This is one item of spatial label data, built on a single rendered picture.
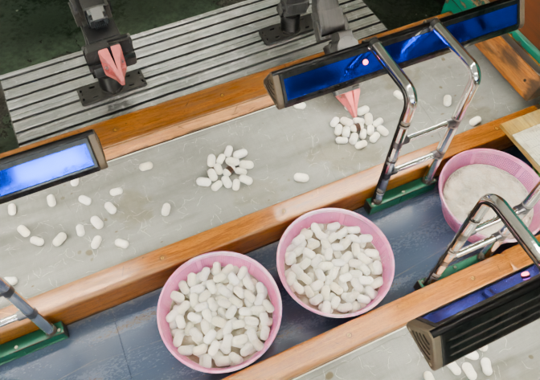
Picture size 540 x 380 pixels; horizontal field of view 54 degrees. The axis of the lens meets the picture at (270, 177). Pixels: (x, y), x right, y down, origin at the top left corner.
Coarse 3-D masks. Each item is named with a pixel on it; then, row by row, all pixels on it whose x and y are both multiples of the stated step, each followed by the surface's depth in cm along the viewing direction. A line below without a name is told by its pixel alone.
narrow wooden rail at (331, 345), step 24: (480, 264) 120; (504, 264) 120; (528, 264) 120; (432, 288) 117; (456, 288) 117; (384, 312) 114; (408, 312) 114; (336, 336) 111; (360, 336) 111; (264, 360) 108; (288, 360) 108; (312, 360) 108
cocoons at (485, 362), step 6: (486, 348) 111; (468, 354) 110; (474, 354) 110; (486, 360) 109; (450, 366) 109; (456, 366) 108; (462, 366) 109; (468, 366) 108; (486, 366) 109; (426, 372) 108; (456, 372) 108; (468, 372) 108; (474, 372) 108; (486, 372) 108; (492, 372) 108; (426, 378) 107; (432, 378) 107; (474, 378) 108
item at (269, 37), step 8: (296, 16) 168; (304, 16) 177; (280, 24) 172; (288, 24) 169; (296, 24) 170; (304, 24) 175; (312, 24) 175; (264, 32) 173; (272, 32) 173; (280, 32) 173; (288, 32) 172; (296, 32) 172; (304, 32) 174; (264, 40) 171; (272, 40) 171; (280, 40) 172
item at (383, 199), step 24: (432, 24) 112; (384, 48) 107; (456, 48) 108; (480, 72) 105; (408, 96) 102; (408, 120) 106; (456, 120) 116; (384, 168) 121; (432, 168) 132; (384, 192) 129; (408, 192) 136
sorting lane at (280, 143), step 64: (448, 64) 158; (256, 128) 144; (320, 128) 144; (64, 192) 132; (128, 192) 132; (192, 192) 132; (256, 192) 133; (0, 256) 122; (64, 256) 122; (128, 256) 123
